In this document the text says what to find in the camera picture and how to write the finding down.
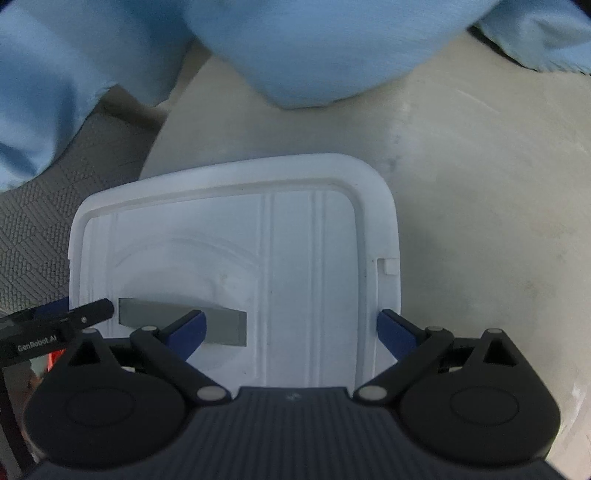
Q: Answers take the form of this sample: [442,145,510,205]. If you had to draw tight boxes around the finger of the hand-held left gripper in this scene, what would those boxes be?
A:
[0,298,116,331]

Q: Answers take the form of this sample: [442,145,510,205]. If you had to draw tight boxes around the grey textured mat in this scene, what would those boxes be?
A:
[0,85,197,320]

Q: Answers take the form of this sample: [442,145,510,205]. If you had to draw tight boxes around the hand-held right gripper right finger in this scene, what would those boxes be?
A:
[353,309,527,407]

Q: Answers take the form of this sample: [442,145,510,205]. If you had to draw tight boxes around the beige desktop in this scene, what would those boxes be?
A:
[137,18,591,468]

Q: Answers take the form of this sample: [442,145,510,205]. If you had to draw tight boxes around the grey rectangular block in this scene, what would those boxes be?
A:
[118,298,248,348]

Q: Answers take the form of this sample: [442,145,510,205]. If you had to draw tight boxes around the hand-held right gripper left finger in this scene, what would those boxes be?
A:
[68,310,232,407]

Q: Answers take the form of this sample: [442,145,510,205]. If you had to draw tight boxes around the light blue work coat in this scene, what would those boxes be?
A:
[0,0,591,191]

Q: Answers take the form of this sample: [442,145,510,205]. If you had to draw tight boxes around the white plastic tray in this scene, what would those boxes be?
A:
[67,152,402,389]

